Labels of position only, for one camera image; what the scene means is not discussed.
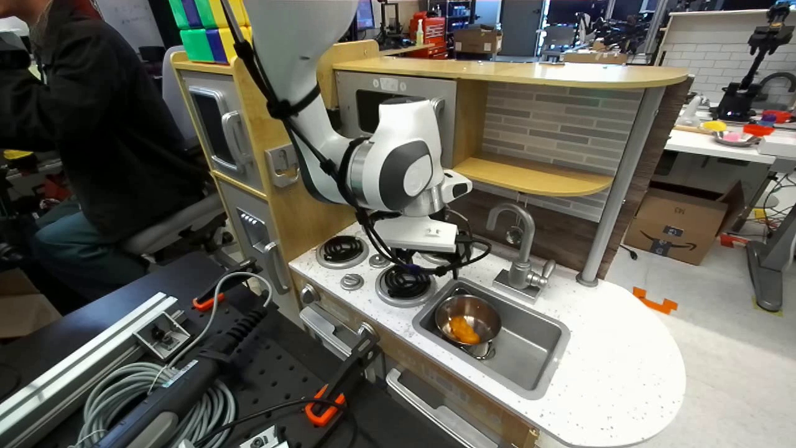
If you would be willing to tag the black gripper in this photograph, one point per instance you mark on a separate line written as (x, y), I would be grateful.
(389, 230)

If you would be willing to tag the orange toy food object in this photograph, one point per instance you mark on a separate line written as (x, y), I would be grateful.
(463, 332)

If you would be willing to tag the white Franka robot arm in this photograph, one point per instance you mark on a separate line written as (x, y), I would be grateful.
(392, 175)

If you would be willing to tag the small steel pot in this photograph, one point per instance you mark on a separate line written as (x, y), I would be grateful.
(469, 321)

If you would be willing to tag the grey toy sink basin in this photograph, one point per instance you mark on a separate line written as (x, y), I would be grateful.
(525, 350)

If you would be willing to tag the wooden lower shelf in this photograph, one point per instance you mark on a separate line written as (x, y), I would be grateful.
(535, 179)

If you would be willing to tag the black stove burner middle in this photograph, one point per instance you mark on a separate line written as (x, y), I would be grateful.
(403, 286)

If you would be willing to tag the black stove burner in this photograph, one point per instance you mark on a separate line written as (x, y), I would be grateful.
(403, 286)
(341, 253)

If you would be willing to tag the grey toy faucet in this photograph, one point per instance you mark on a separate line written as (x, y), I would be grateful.
(524, 274)

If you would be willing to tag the black stove burner back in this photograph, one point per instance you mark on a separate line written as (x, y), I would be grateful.
(341, 253)

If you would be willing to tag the toy microwave oven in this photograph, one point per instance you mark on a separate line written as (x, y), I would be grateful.
(362, 96)

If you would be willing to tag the cardboard box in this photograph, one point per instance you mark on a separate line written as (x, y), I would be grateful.
(682, 223)

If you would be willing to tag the black orange clamp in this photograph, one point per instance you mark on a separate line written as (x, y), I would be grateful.
(331, 397)

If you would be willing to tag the grey toy oven door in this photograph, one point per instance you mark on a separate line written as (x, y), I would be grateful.
(223, 127)

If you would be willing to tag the blue block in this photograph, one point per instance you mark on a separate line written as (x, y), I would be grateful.
(212, 19)

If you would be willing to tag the green block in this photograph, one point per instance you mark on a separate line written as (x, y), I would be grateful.
(189, 31)

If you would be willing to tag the seated person dark jacket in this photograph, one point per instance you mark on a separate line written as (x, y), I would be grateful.
(90, 100)

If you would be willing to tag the wooden toy kitchen frame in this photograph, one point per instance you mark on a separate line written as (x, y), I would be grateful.
(621, 380)

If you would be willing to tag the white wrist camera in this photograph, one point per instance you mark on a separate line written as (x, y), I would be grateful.
(427, 234)

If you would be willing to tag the aluminium extrusion rail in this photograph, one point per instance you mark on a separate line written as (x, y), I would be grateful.
(47, 398)

